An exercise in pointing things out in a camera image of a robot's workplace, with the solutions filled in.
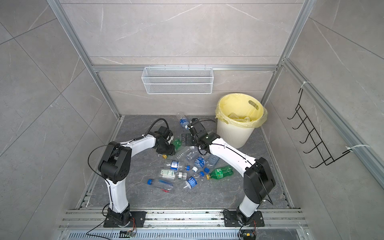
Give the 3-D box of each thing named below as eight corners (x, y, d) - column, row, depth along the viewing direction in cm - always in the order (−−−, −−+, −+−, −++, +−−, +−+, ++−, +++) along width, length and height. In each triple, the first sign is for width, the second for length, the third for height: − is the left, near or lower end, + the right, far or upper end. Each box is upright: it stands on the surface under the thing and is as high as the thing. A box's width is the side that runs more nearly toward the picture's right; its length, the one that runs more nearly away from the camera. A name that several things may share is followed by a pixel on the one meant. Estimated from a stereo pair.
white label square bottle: (161, 180, 88) (159, 176, 83) (162, 173, 90) (160, 169, 86) (187, 180, 88) (186, 176, 83) (187, 173, 90) (186, 169, 86)
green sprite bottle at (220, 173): (208, 183, 86) (208, 180, 83) (205, 175, 89) (205, 171, 86) (233, 175, 89) (234, 172, 86) (229, 167, 93) (230, 164, 89)
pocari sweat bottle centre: (194, 173, 89) (194, 170, 86) (189, 166, 92) (189, 162, 89) (206, 165, 93) (207, 161, 89) (201, 158, 95) (201, 155, 92)
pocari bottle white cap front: (183, 187, 84) (182, 184, 81) (195, 174, 89) (195, 171, 86) (188, 193, 82) (188, 190, 79) (201, 179, 87) (201, 176, 84)
